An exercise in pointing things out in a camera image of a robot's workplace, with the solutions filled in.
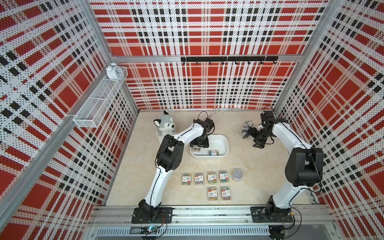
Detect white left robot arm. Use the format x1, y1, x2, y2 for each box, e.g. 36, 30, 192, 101
139, 118, 215, 222

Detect grey white husky plush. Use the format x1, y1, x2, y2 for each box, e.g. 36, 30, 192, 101
153, 110, 177, 144

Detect white wire mesh shelf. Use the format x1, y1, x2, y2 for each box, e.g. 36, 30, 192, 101
74, 66, 128, 128

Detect white plastic storage box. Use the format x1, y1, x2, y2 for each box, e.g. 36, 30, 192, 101
190, 135, 229, 160

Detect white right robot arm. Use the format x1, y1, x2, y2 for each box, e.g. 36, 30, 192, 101
243, 118, 324, 217

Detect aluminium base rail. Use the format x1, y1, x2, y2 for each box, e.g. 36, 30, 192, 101
84, 205, 343, 240

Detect white handled scissors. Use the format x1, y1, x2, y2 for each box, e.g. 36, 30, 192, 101
208, 108, 225, 118

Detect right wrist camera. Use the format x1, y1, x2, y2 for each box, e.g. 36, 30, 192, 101
260, 111, 275, 124

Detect round clear clip tub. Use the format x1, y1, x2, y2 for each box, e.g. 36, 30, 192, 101
232, 169, 244, 182

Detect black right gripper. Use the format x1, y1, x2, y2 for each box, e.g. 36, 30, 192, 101
243, 126, 274, 149

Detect black hook rail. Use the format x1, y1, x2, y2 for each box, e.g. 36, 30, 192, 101
181, 56, 279, 63

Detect white alarm clock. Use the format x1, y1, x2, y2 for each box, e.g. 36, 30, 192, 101
106, 63, 124, 81

